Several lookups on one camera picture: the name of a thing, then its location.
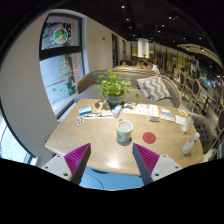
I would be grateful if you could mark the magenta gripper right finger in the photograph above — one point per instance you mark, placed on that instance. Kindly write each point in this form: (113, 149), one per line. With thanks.
(146, 161)

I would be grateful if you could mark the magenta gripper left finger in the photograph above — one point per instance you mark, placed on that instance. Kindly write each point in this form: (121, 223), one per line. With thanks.
(77, 160)

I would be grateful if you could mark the clear plastic water bottle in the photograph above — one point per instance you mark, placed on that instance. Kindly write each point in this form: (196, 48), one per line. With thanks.
(190, 143)

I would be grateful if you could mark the red round coaster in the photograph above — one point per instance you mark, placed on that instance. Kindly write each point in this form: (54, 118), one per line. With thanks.
(149, 138)

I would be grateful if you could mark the white paper cup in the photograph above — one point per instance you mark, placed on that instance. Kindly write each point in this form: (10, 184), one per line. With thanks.
(124, 129)

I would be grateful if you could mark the blue tissue pack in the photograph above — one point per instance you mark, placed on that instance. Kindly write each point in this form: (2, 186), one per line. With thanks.
(85, 110)

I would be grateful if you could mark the white menu booklet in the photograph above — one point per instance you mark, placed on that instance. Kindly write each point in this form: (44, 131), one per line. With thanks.
(133, 108)

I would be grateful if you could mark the clear plastic cup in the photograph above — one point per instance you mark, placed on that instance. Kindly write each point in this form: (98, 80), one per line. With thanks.
(187, 123)

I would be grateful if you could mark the grey tufted chair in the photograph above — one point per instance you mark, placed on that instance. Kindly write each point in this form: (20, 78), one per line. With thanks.
(202, 127)

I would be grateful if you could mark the grey curved sofa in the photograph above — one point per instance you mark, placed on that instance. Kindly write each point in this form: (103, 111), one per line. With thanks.
(85, 87)

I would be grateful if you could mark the grey zigzag cushion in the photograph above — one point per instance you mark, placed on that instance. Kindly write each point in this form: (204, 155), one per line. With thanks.
(153, 88)

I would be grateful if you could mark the green potted plant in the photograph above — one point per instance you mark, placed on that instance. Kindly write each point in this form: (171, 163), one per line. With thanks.
(114, 87)

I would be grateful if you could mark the window with christmas decals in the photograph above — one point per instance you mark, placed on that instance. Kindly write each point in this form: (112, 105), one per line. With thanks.
(61, 59)

